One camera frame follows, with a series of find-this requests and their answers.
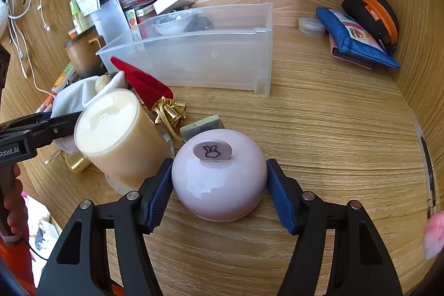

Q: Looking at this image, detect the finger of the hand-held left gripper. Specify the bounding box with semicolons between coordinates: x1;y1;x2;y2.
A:
31;111;83;147
0;112;53;130

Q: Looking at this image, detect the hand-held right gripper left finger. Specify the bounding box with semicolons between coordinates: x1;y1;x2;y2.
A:
36;158;174;296

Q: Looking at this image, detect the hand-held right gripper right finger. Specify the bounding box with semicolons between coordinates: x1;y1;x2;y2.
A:
266;158;403;296

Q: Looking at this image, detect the white cloth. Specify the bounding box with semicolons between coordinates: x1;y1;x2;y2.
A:
51;70;127;154

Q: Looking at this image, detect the cream candle glass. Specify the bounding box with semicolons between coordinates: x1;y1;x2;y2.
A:
74;89;174;189

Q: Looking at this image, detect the pink round jar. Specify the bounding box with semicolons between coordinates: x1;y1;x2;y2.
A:
171;129;268;223

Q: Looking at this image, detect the small green gold box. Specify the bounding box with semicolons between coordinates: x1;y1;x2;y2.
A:
180;115;224;143

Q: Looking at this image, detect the clear plastic bin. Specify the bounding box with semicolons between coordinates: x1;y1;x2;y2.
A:
95;2;273;98

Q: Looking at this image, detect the person's left forearm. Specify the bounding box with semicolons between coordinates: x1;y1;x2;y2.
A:
0;236;36;287

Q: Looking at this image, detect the wooden desktop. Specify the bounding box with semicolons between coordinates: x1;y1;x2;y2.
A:
14;26;434;296

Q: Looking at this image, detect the person's left hand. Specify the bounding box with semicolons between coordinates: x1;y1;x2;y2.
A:
3;164;28;238

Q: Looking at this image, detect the gold cap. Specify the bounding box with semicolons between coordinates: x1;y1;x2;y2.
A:
63;153;91;173

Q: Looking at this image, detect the beige stone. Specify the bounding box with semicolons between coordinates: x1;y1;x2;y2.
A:
95;75;111;93

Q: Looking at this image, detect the brown mug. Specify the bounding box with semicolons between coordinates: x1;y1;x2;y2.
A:
63;27;108;78

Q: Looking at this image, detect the gold ribbon bow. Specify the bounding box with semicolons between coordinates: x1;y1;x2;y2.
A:
152;98;188;140

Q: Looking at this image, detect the red felt piece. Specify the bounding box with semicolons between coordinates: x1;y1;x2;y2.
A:
110;57;174;106

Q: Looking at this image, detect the light green bottle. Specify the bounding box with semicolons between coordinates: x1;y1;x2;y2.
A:
69;0;87;35

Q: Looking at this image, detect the white plastic bag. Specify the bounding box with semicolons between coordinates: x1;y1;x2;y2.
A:
0;0;9;36

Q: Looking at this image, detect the frosted plastic file holder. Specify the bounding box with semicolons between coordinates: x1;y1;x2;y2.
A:
88;0;134;49

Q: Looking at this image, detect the fruit print box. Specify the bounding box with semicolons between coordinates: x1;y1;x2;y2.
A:
125;8;144;42

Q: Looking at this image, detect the pink wallet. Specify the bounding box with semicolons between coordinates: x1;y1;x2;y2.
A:
329;36;373;69

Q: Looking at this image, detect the glass bowl of trinkets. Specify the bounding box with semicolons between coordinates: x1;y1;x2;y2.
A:
152;10;196;36

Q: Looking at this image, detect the pink soft object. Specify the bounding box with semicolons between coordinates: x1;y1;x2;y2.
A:
423;213;444;260

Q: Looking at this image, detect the small round white container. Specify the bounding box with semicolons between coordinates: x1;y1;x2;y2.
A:
298;17;327;37

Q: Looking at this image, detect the white cardboard box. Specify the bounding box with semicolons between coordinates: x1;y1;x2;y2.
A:
153;0;195;15

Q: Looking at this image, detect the blue fabric pouch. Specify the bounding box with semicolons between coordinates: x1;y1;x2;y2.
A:
316;6;401;69

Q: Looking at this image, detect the black orange zip case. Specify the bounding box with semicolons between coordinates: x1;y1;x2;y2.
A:
342;0;399;55

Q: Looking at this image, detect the white charging cable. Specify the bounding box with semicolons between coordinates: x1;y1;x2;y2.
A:
6;0;52;96

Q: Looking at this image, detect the thin white cable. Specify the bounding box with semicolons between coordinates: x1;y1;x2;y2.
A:
36;0;50;30

